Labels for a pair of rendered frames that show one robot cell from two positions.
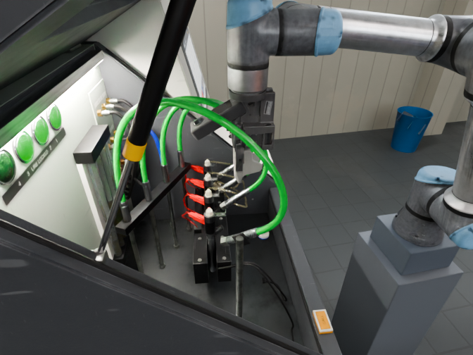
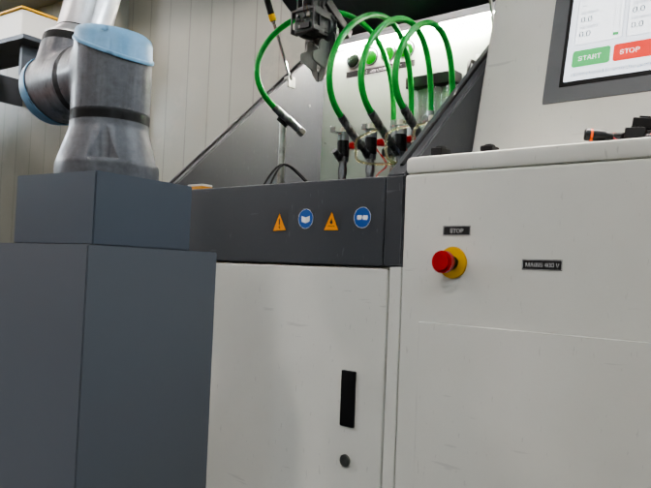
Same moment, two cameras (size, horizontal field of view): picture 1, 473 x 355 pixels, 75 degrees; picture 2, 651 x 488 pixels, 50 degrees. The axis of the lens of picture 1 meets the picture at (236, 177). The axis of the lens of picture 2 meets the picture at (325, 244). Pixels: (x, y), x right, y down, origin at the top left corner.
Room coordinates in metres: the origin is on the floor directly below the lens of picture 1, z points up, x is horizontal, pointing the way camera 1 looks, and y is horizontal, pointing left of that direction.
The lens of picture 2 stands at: (1.73, -1.09, 0.78)
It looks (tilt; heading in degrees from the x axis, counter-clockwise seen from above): 2 degrees up; 136
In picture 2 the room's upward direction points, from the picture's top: 2 degrees clockwise
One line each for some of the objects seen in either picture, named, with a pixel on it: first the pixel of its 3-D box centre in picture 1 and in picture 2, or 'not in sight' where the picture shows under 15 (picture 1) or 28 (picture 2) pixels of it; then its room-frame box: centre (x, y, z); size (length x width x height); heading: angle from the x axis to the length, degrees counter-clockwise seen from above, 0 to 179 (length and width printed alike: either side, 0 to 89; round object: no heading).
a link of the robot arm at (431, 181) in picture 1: (436, 189); (109, 72); (0.74, -0.60, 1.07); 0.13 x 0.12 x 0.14; 4
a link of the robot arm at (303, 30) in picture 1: (303, 31); not in sight; (0.60, -0.12, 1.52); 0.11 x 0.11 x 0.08; 4
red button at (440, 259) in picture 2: not in sight; (447, 261); (1.06, -0.17, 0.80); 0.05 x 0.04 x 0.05; 6
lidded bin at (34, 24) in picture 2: not in sight; (26, 32); (-3.45, 0.81, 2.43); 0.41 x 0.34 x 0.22; 12
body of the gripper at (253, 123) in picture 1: (250, 118); (315, 13); (0.58, -0.03, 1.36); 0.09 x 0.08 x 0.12; 96
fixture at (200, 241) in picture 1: (211, 237); not in sight; (0.71, 0.08, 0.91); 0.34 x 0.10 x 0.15; 6
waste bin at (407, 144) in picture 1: (407, 128); not in sight; (3.02, -1.83, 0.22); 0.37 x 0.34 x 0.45; 102
